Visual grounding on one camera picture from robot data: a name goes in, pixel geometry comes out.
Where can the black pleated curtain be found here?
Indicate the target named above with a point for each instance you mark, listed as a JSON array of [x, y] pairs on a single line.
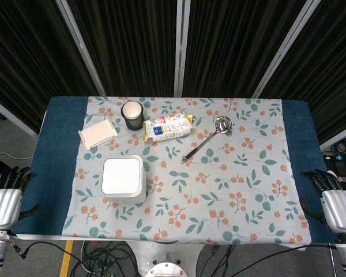
[[132, 43]]

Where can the floral patterned tablecloth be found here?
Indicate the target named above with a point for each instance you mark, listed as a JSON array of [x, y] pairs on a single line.
[[184, 173]]

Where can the aluminium frame post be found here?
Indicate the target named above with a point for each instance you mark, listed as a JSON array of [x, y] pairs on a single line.
[[83, 47], [285, 47], [181, 47]]

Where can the white square container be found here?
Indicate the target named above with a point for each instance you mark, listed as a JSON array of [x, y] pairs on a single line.
[[122, 180]]

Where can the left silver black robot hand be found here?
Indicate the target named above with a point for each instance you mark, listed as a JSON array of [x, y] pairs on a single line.
[[1, 202]]

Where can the yellow white snack package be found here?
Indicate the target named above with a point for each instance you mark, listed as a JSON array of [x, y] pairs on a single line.
[[167, 127]]

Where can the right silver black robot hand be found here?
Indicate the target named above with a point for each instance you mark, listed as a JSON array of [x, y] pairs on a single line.
[[337, 209]]

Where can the silver robot base column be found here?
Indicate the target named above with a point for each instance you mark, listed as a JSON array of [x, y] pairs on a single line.
[[164, 261]]

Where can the beige box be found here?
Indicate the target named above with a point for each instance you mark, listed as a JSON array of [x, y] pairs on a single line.
[[98, 134]]

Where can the white paper cup black sleeve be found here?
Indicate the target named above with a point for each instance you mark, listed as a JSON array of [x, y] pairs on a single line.
[[132, 115]]

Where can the stainless steel ladle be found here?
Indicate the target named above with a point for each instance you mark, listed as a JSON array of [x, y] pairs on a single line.
[[209, 138]]

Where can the blue table cover cloth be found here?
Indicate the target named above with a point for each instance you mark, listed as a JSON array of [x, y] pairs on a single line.
[[57, 167]]

